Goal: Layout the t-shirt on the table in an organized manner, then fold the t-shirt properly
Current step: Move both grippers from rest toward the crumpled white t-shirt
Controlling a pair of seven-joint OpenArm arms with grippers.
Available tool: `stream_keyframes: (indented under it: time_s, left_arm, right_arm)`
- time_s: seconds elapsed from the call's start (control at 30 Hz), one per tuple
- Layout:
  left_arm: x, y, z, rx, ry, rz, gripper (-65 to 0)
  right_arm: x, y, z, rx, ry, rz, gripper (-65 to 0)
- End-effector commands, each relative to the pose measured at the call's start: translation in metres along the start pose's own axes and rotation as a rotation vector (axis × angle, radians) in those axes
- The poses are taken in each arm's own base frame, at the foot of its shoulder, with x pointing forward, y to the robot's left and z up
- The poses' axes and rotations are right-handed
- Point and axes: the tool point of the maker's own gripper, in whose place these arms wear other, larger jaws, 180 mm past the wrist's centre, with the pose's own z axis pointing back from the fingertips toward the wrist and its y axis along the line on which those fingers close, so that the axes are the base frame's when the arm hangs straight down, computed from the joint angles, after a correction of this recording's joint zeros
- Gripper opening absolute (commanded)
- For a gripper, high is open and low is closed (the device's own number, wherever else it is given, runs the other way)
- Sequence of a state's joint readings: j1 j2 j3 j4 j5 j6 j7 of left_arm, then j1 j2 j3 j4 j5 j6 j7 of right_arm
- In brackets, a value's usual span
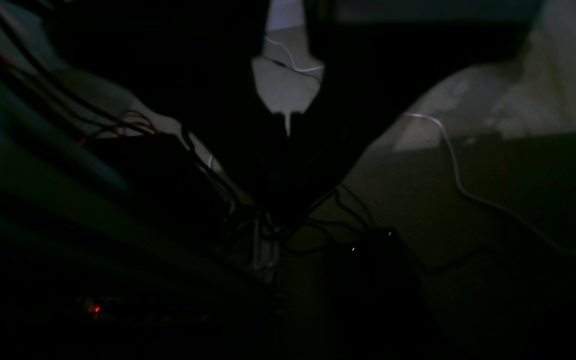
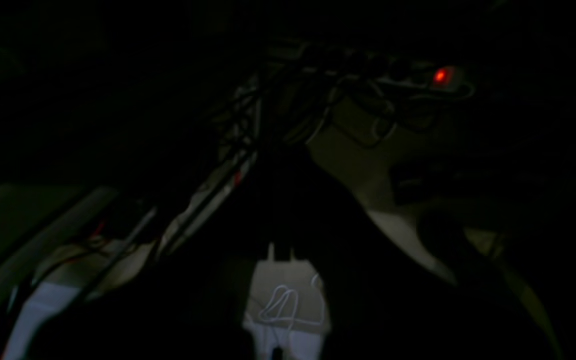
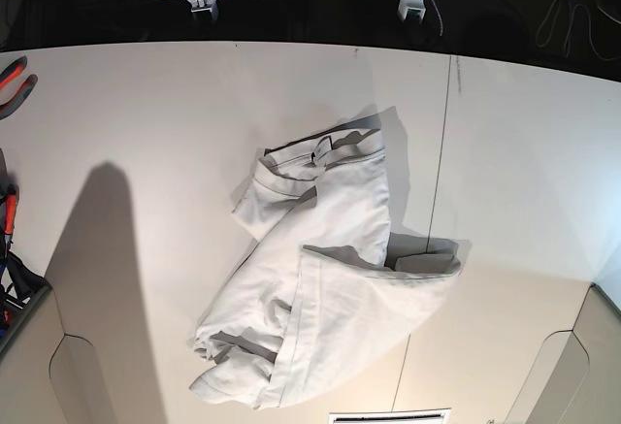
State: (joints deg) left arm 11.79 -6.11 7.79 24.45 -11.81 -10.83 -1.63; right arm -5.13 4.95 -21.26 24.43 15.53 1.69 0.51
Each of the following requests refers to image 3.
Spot white t-shirt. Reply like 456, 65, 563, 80
191, 118, 462, 409

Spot white vent grille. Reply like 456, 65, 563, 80
328, 408, 451, 424

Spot grey bin with tools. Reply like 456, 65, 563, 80
1, 251, 52, 357

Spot orange grey pliers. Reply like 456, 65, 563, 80
0, 55, 39, 122

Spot orange handled tool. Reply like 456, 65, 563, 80
1, 183, 19, 258

